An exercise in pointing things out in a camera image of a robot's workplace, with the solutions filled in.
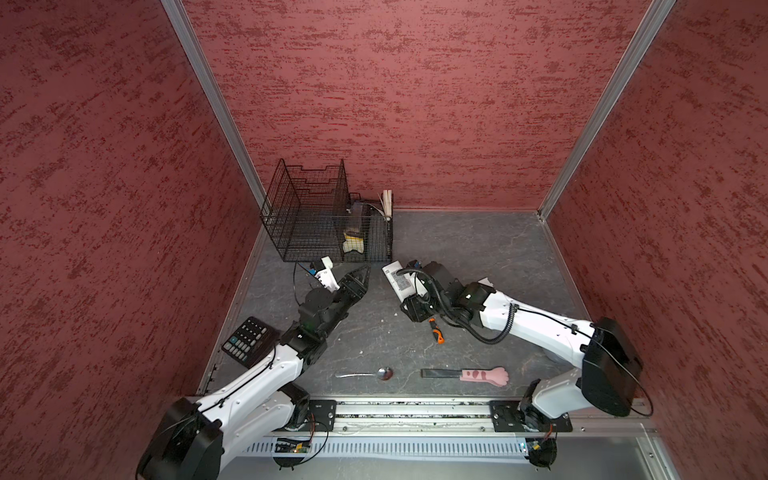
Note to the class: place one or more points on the orange black screwdriver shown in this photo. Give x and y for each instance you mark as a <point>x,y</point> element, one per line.
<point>436,331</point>

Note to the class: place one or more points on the yellow black item in rack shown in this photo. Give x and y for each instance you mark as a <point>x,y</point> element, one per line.
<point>357,228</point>

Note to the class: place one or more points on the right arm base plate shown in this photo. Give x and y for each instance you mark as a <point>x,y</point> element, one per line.
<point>509,417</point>

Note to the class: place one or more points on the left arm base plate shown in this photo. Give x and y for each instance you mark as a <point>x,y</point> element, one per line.
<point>315,414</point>

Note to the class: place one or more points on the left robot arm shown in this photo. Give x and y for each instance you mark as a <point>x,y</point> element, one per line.
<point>198,438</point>

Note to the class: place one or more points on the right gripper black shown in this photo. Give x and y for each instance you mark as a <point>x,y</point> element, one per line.
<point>415,312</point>

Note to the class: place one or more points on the black calculator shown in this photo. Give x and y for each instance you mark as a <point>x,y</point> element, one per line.
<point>251,342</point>

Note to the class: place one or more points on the wooden sticks in rack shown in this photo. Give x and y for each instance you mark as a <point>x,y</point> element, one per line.
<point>387,203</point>

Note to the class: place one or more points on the pink cat paw tool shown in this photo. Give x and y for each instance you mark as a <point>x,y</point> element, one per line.
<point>497,376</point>

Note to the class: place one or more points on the long white remote control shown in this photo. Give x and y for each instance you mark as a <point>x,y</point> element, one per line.
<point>404,285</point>

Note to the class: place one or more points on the metal spoon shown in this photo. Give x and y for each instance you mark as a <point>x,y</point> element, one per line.
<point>382,374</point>

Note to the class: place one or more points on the black wire rack organizer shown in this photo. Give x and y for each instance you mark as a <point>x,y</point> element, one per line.
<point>305,211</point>

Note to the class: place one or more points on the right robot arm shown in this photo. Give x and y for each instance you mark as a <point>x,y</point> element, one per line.
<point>605,366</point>

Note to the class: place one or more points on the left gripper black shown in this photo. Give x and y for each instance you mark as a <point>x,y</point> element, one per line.
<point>359,289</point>

